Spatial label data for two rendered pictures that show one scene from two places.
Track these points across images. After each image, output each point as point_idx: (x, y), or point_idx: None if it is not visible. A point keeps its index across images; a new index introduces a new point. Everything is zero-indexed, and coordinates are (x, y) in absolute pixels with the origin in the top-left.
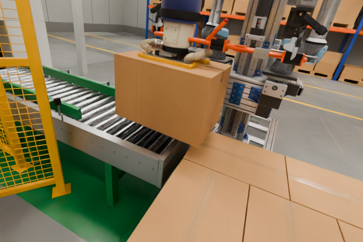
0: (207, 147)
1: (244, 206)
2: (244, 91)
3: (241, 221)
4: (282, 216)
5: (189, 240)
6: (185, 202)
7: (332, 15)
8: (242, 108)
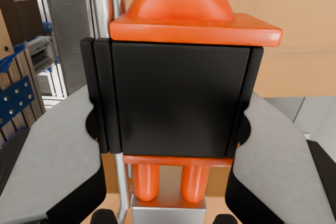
0: None
1: (259, 0)
2: None
3: (283, 1)
4: None
5: (319, 50)
6: (276, 69)
7: None
8: (26, 63)
